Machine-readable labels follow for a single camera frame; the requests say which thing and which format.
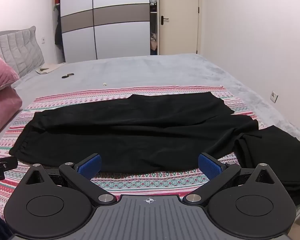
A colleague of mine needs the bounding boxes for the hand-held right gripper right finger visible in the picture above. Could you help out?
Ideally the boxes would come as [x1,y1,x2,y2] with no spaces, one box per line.
[182,152,280,204]

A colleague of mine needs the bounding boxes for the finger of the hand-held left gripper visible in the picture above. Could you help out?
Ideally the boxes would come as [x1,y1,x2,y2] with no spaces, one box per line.
[0,156,18,172]

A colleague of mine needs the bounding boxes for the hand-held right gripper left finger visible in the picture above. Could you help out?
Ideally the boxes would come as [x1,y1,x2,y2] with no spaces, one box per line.
[20,154,117,204]

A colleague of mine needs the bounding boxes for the black pants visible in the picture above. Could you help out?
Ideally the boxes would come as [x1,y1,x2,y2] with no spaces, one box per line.
[9,92,259,173]

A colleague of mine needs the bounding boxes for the pink pillow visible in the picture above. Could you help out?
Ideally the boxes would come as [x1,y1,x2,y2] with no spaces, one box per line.
[0,87,23,142]
[0,54,20,98]

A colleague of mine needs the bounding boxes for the striped patterned blanket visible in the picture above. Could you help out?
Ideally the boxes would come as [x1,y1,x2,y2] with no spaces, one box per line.
[0,85,267,222]

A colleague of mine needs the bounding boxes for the folded black garment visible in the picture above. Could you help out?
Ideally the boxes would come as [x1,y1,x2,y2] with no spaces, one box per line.
[236,125,300,205]

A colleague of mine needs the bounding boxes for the beige cloth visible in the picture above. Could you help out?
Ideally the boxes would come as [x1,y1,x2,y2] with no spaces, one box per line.
[35,63,65,75]

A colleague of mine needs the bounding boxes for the grey bed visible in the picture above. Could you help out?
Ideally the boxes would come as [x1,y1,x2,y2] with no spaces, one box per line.
[0,53,300,220]

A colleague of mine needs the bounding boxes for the grey quilted headboard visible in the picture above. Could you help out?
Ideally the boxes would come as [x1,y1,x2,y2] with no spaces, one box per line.
[0,26,45,78]

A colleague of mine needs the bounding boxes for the shelf clutter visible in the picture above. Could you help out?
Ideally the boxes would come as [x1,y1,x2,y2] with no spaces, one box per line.
[150,31,158,55]

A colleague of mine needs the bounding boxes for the dark hanging clothing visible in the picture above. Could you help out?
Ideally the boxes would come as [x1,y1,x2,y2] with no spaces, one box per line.
[54,4,64,53]

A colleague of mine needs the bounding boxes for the white and grey wardrobe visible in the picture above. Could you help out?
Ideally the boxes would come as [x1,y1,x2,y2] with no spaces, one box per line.
[51,0,159,63]

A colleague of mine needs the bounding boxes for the cream door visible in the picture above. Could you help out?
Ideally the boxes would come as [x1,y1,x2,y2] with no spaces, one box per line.
[158,0,199,56]

